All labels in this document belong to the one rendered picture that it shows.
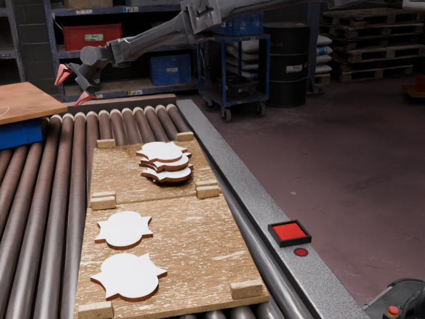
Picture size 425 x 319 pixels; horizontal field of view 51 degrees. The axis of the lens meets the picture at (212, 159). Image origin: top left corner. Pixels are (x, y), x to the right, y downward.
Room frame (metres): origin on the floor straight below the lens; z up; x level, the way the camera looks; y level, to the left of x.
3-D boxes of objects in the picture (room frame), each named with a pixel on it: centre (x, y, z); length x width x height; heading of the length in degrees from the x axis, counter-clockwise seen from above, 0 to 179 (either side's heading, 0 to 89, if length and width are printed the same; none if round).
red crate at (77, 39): (5.38, 1.38, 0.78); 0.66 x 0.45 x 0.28; 108
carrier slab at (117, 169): (1.23, 0.19, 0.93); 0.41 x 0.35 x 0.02; 11
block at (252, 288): (0.65, -0.06, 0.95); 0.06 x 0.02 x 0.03; 101
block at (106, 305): (0.60, 0.21, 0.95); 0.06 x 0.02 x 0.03; 101
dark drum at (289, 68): (5.15, -0.84, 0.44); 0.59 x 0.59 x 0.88
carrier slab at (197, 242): (0.81, 0.11, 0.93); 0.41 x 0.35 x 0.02; 11
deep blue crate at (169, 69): (5.68, 0.53, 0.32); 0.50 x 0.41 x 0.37; 105
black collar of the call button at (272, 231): (0.87, -0.17, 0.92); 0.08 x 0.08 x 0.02; 14
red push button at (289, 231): (0.87, -0.17, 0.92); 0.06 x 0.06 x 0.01; 14
